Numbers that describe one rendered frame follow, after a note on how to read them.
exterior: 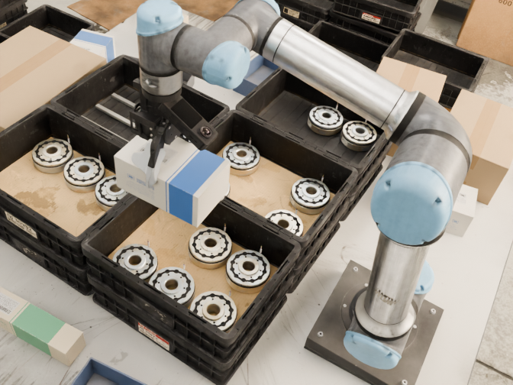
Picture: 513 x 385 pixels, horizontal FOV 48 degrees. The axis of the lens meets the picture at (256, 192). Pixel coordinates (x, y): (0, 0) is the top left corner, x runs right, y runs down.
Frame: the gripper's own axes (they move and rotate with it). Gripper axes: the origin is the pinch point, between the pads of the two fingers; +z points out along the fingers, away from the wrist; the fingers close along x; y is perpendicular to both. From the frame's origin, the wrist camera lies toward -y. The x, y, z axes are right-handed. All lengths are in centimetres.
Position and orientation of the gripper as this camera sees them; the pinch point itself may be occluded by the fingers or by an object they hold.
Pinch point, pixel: (172, 168)
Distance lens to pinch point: 119.8
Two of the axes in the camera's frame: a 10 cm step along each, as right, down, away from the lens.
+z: -0.9, 6.8, 7.3
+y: -8.7, -4.1, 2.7
